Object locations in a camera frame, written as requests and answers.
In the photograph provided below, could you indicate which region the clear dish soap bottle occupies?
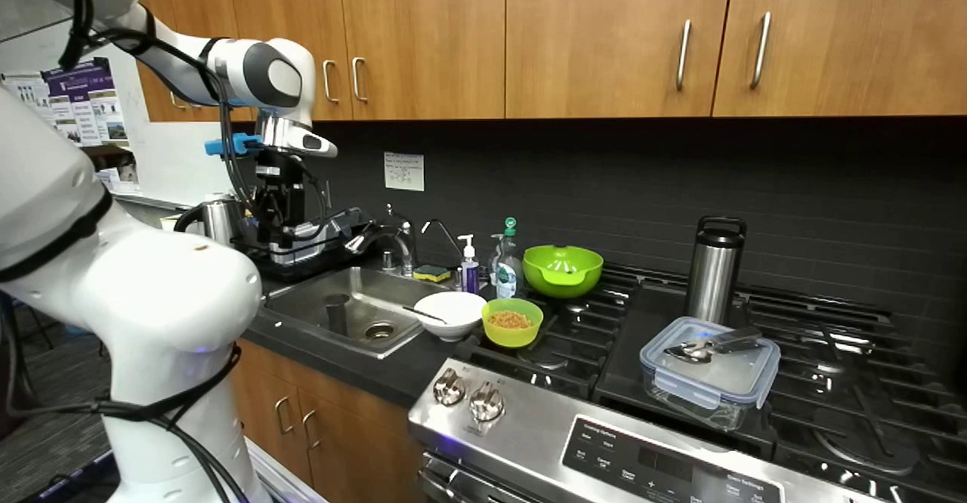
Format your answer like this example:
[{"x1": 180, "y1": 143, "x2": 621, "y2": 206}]
[{"x1": 495, "y1": 218, "x2": 525, "y2": 299}]

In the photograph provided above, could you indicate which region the stove knob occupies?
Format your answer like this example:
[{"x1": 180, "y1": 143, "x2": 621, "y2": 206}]
[
  {"x1": 432, "y1": 368, "x2": 468, "y2": 407},
  {"x1": 468, "y1": 381, "x2": 506, "y2": 423}
]

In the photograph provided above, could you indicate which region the spoon with dark handle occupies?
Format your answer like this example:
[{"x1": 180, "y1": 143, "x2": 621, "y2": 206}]
[{"x1": 402, "y1": 304, "x2": 449, "y2": 325}]

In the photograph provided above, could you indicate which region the oven door handle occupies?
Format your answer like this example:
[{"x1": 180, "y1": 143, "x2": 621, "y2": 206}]
[{"x1": 418, "y1": 467, "x2": 545, "y2": 503}]

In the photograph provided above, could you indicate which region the steel gas stove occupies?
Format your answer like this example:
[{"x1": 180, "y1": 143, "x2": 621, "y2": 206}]
[{"x1": 408, "y1": 260, "x2": 967, "y2": 503}]

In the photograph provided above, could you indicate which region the clear container with blue lid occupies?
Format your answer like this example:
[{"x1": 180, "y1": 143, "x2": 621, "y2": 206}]
[{"x1": 639, "y1": 316, "x2": 782, "y2": 433}]

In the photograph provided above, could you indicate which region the silver electric kettle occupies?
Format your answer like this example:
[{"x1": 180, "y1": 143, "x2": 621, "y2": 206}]
[{"x1": 175, "y1": 196, "x2": 243, "y2": 248}]

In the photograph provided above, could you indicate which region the purple and white poster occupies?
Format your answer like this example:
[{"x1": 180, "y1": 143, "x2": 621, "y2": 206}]
[{"x1": 0, "y1": 57, "x2": 131, "y2": 149}]

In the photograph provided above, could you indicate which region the steel thermos with black lid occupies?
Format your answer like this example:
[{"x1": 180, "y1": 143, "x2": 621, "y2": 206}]
[{"x1": 684, "y1": 216, "x2": 748, "y2": 327}]

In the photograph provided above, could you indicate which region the thin chrome tap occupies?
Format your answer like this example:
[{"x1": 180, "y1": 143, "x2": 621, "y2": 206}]
[{"x1": 421, "y1": 219, "x2": 464, "y2": 264}]

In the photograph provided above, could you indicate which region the base cabinet door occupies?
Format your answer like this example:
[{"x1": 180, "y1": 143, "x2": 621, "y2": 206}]
[
  {"x1": 298, "y1": 388, "x2": 425, "y2": 503},
  {"x1": 230, "y1": 339, "x2": 315, "y2": 486}
]

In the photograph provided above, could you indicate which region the metal spoon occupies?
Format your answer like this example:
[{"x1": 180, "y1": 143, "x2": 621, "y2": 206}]
[{"x1": 663, "y1": 327, "x2": 765, "y2": 365}]

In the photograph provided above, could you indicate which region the small green bowl with food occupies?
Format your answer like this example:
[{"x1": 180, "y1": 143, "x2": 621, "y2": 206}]
[{"x1": 481, "y1": 298, "x2": 545, "y2": 349}]

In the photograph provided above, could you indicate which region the white paper notice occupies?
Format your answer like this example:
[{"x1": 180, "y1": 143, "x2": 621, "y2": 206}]
[{"x1": 383, "y1": 151, "x2": 426, "y2": 193}]

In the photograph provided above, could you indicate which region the dark cup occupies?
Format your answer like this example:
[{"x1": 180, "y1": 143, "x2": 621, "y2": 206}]
[{"x1": 324, "y1": 293, "x2": 351, "y2": 336}]

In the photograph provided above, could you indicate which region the black dish rack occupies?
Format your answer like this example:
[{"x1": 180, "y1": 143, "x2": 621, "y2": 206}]
[{"x1": 240, "y1": 207, "x2": 372, "y2": 280}]

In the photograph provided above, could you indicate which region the wooden wall cabinet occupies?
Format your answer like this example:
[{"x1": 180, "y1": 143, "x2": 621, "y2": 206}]
[{"x1": 134, "y1": 0, "x2": 967, "y2": 123}]

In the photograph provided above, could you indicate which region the white bowl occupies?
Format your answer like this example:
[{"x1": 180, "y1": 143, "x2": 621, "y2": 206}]
[{"x1": 413, "y1": 291, "x2": 489, "y2": 342}]

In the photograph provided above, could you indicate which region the purple soap pump bottle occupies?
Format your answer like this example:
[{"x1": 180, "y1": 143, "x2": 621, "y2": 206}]
[{"x1": 456, "y1": 234, "x2": 481, "y2": 295}]

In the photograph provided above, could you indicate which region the burner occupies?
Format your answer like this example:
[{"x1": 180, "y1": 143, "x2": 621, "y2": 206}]
[
  {"x1": 810, "y1": 403, "x2": 921, "y2": 477},
  {"x1": 515, "y1": 341, "x2": 576, "y2": 374}
]

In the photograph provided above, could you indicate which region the steel sink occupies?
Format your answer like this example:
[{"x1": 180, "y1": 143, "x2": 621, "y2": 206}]
[{"x1": 261, "y1": 264, "x2": 454, "y2": 360}]

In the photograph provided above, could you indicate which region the wall cabinet door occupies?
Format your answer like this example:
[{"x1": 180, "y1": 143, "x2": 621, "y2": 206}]
[
  {"x1": 225, "y1": 0, "x2": 354, "y2": 122},
  {"x1": 338, "y1": 0, "x2": 507, "y2": 121},
  {"x1": 134, "y1": 0, "x2": 255, "y2": 123},
  {"x1": 504, "y1": 0, "x2": 735, "y2": 120},
  {"x1": 712, "y1": 0, "x2": 967, "y2": 119}
]

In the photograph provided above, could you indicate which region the green juicer bowl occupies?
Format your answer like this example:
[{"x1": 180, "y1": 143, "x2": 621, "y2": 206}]
[{"x1": 522, "y1": 245, "x2": 604, "y2": 299}]

